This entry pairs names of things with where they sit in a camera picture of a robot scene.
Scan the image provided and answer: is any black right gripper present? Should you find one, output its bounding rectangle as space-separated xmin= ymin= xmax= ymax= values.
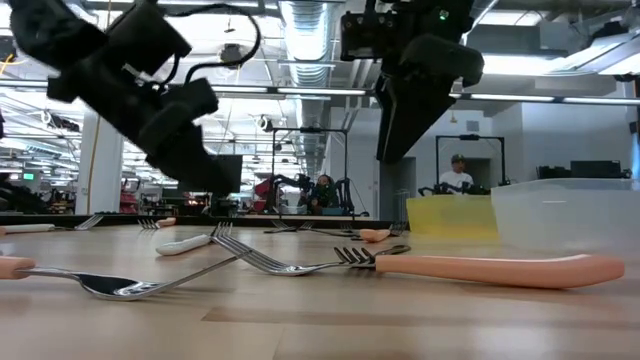
xmin=367 ymin=0 xmax=485 ymax=164

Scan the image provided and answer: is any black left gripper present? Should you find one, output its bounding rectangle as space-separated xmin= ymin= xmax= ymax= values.
xmin=47 ymin=54 xmax=236 ymax=197

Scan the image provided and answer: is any orange-handled silver fork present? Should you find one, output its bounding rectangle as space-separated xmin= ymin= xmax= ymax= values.
xmin=212 ymin=234 xmax=626 ymax=291
xmin=136 ymin=216 xmax=177 ymax=230

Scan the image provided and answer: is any white-handled silver fork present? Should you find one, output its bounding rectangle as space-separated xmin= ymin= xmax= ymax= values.
xmin=0 ymin=214 xmax=105 ymax=236
xmin=155 ymin=221 xmax=235 ymax=258

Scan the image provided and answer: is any black monitor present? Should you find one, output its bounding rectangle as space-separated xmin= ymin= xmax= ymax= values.
xmin=219 ymin=153 xmax=245 ymax=194

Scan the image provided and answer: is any red background machine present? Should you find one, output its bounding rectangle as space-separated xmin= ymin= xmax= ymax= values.
xmin=253 ymin=178 xmax=281 ymax=215

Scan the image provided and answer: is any grey door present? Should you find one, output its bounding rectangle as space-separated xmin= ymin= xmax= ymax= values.
xmin=378 ymin=159 xmax=417 ymax=221

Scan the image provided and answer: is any person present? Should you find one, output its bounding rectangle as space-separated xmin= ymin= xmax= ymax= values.
xmin=439 ymin=153 xmax=476 ymax=191
xmin=305 ymin=173 xmax=341 ymax=216

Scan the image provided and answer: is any white building column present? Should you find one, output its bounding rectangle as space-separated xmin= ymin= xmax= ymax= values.
xmin=74 ymin=112 xmax=125 ymax=216

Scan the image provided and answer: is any yellow plastic bin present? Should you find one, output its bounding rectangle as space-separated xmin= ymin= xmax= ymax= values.
xmin=405 ymin=194 xmax=500 ymax=241

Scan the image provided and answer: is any silver spoon in front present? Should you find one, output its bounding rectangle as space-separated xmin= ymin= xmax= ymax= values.
xmin=0 ymin=255 xmax=240 ymax=303

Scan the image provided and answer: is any bright ceiling light panel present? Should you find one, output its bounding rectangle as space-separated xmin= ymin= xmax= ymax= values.
xmin=479 ymin=52 xmax=616 ymax=77

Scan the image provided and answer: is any clear plastic bin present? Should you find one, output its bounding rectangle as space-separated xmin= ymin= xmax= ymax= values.
xmin=490 ymin=178 xmax=640 ymax=259

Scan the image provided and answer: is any black equipment shelf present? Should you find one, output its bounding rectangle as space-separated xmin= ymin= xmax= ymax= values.
xmin=537 ymin=159 xmax=632 ymax=181

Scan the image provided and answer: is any black gantry frame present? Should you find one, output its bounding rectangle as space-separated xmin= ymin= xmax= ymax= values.
xmin=271 ymin=127 xmax=350 ymax=220
xmin=434 ymin=133 xmax=506 ymax=197

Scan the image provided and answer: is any black metal table frame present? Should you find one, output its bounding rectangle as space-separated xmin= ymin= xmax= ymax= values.
xmin=0 ymin=213 xmax=409 ymax=231

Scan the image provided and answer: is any black rail with light strips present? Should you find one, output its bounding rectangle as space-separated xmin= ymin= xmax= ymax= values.
xmin=0 ymin=78 xmax=640 ymax=106

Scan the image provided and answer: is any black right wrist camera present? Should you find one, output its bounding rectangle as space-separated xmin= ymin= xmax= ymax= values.
xmin=339 ymin=10 xmax=399 ymax=62

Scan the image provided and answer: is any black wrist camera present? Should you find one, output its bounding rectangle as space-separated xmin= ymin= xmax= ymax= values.
xmin=102 ymin=0 xmax=193 ymax=76
xmin=339 ymin=10 xmax=399 ymax=62

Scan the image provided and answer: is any yellow power cable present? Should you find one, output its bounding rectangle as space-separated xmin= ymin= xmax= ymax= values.
xmin=85 ymin=117 xmax=101 ymax=216

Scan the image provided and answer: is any black ceiling cable reel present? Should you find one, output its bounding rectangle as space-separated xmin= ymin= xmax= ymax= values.
xmin=219 ymin=42 xmax=246 ymax=66

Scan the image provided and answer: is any orange-handled dark-headed fork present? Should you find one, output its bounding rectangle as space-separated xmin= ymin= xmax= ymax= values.
xmin=358 ymin=223 xmax=392 ymax=245

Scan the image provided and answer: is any silver ventilation duct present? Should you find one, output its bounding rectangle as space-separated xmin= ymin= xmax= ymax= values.
xmin=462 ymin=0 xmax=501 ymax=46
xmin=277 ymin=0 xmax=346 ymax=174

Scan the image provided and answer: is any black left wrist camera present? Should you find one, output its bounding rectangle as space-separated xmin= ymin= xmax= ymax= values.
xmin=102 ymin=0 xmax=193 ymax=76

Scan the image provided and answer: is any black camera cable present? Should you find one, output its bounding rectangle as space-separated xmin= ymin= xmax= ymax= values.
xmin=164 ymin=2 xmax=263 ymax=86

